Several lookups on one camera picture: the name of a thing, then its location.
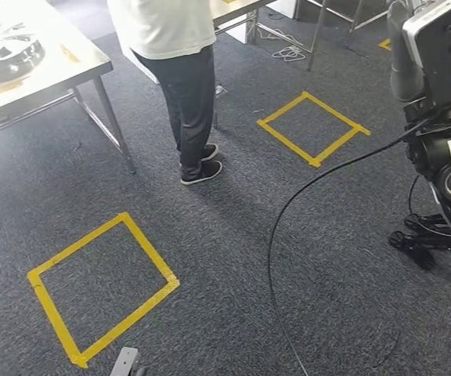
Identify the silver plastic wheel hubcap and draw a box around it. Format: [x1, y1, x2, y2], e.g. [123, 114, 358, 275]
[0, 21, 46, 87]

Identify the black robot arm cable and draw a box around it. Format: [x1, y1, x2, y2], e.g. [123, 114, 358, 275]
[268, 117, 432, 376]

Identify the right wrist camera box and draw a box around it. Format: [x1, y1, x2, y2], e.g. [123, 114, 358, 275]
[402, 0, 451, 107]

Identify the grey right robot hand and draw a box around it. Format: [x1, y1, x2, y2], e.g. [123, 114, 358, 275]
[387, 0, 426, 103]

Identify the chrome leg desk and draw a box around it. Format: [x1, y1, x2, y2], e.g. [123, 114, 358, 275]
[293, 0, 392, 73]

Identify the silver black humanoid robot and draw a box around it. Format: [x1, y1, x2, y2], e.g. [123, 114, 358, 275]
[389, 173, 451, 271]

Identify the white looped floor cable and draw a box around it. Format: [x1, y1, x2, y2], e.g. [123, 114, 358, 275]
[256, 28, 307, 63]

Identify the yellow table tape rectangle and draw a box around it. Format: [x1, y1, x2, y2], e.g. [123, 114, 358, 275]
[0, 43, 81, 105]

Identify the stainless steel workbench table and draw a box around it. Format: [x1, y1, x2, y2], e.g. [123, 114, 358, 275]
[0, 0, 137, 175]

